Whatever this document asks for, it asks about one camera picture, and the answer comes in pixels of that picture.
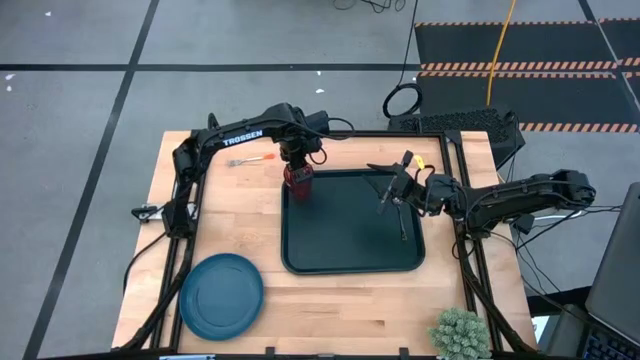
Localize black coiled floor cable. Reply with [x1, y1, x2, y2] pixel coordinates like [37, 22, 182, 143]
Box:
[381, 0, 425, 120]

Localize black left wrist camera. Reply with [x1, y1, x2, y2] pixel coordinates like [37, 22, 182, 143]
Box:
[304, 110, 331, 135]

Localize blue round plate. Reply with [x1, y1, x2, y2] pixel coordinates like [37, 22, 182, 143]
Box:
[178, 252, 265, 342]

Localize black mat with hazard stripes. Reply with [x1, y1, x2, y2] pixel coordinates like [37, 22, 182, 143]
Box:
[413, 18, 640, 135]

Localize dark grey spoon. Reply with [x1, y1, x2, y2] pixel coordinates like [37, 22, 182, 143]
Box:
[394, 197, 409, 242]

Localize green artificial plant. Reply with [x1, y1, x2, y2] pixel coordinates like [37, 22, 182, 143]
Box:
[427, 307, 494, 360]

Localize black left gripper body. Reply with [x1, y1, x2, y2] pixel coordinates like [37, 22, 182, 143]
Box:
[278, 134, 324, 172]

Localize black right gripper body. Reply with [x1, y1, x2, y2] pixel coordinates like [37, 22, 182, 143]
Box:
[387, 162, 431, 211]

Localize black aluminium table frame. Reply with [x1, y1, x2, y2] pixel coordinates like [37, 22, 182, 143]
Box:
[119, 129, 539, 360]

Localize metal table clamp bracket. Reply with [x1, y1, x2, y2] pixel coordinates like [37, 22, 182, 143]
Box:
[130, 202, 169, 224]

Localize fork with orange handle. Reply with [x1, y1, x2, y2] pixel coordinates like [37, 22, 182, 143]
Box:
[227, 152, 277, 168]

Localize yellow cable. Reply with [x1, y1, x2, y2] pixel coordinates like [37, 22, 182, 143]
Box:
[485, 0, 519, 94]

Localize grey laptop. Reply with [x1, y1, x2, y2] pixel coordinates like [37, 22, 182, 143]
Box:
[579, 182, 640, 360]

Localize dark green plastic tray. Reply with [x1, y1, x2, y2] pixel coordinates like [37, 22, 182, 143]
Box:
[279, 168, 427, 276]

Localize red translucent plastic cup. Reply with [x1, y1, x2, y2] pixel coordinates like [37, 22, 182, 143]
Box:
[282, 163, 316, 202]

